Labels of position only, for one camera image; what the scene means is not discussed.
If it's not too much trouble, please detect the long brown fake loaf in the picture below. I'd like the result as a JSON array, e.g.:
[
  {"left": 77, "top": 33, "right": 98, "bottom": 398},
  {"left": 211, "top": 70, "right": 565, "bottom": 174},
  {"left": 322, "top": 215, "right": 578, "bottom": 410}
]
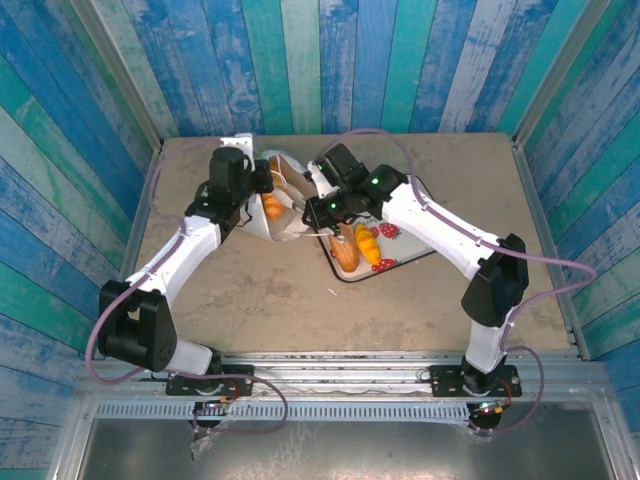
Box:
[{"left": 329, "top": 234, "right": 361, "bottom": 274}]

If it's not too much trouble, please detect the white printed paper bag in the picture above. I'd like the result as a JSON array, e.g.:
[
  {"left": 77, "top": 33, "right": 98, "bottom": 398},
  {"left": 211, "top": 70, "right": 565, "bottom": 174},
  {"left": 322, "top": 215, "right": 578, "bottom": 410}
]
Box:
[{"left": 239, "top": 149, "right": 334, "bottom": 245}]

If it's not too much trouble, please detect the orange fake bread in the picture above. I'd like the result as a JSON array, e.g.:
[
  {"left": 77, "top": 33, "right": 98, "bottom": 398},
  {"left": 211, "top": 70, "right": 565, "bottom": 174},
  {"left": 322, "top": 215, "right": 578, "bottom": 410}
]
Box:
[{"left": 261, "top": 192, "right": 286, "bottom": 221}]

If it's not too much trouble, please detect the yellow striped fake bread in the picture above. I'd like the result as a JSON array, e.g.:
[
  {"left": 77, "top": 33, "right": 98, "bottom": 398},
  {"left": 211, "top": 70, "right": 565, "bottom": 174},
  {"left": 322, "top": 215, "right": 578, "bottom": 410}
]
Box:
[{"left": 353, "top": 223, "right": 383, "bottom": 266}]

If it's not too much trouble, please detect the white strawberry print tray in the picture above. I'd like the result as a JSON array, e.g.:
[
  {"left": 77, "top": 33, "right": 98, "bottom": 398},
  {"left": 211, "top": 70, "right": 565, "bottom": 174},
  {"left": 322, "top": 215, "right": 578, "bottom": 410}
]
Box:
[{"left": 315, "top": 175, "right": 437, "bottom": 284}]

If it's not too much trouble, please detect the steel sheet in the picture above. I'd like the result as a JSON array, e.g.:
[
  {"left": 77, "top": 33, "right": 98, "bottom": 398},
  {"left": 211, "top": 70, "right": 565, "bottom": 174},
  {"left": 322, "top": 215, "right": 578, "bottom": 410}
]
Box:
[{"left": 74, "top": 418, "right": 619, "bottom": 480}]

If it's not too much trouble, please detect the clear plastic scrap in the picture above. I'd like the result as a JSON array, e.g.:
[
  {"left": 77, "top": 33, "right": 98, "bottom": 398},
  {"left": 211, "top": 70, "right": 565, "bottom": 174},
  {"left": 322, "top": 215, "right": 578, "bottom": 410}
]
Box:
[{"left": 188, "top": 429, "right": 222, "bottom": 462}]

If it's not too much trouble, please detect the aluminium table side rail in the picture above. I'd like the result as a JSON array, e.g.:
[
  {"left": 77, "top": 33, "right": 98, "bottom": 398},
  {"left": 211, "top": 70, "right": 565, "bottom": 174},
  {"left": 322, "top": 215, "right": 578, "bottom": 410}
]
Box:
[
  {"left": 94, "top": 142, "right": 166, "bottom": 360},
  {"left": 510, "top": 133, "right": 592, "bottom": 361}
]

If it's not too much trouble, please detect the aluminium rail frame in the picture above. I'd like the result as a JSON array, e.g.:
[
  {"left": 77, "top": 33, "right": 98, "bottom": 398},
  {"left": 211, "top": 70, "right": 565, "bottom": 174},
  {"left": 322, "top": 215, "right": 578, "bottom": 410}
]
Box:
[{"left": 74, "top": 349, "right": 614, "bottom": 401}]

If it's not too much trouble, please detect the aluminium corner post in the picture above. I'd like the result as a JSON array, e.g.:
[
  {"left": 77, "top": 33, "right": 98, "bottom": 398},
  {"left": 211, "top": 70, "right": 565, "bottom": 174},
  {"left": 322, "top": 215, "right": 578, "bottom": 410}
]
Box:
[
  {"left": 512, "top": 0, "right": 604, "bottom": 146},
  {"left": 68, "top": 0, "right": 164, "bottom": 151}
]

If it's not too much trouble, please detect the grey slotted cable duct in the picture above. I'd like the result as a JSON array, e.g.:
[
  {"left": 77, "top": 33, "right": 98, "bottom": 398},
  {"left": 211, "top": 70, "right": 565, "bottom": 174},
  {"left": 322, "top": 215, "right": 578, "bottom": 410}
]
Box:
[{"left": 93, "top": 401, "right": 474, "bottom": 422}]

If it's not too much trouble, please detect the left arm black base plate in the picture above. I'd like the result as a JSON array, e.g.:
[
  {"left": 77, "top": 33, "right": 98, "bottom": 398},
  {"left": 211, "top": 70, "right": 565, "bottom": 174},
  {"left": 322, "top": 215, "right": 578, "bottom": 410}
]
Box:
[{"left": 164, "top": 363, "right": 256, "bottom": 398}]

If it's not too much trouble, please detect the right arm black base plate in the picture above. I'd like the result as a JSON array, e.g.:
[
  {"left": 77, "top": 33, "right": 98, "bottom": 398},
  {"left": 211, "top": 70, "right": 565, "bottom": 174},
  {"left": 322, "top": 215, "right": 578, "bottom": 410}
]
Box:
[{"left": 428, "top": 363, "right": 522, "bottom": 399}]

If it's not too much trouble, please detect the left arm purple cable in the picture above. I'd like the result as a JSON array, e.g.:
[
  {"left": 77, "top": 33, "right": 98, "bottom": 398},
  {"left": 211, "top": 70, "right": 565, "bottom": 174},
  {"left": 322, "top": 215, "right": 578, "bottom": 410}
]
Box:
[{"left": 84, "top": 138, "right": 290, "bottom": 435}]

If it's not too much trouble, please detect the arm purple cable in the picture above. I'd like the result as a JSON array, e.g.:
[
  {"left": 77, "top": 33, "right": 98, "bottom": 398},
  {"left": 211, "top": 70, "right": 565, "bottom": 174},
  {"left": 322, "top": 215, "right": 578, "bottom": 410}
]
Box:
[
  {"left": 84, "top": 138, "right": 290, "bottom": 435},
  {"left": 319, "top": 128, "right": 599, "bottom": 437}
]

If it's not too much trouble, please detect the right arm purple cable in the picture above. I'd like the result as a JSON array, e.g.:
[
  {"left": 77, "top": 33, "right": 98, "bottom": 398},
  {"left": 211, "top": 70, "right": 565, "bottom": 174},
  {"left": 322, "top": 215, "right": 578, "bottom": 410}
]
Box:
[{"left": 319, "top": 128, "right": 599, "bottom": 437}]

